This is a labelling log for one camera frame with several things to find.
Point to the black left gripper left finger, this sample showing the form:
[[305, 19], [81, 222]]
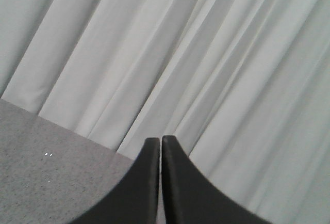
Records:
[[135, 198]]

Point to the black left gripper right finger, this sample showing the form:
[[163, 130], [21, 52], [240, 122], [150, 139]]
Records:
[[189, 197]]

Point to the white pleated curtain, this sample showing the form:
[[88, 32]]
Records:
[[242, 84]]

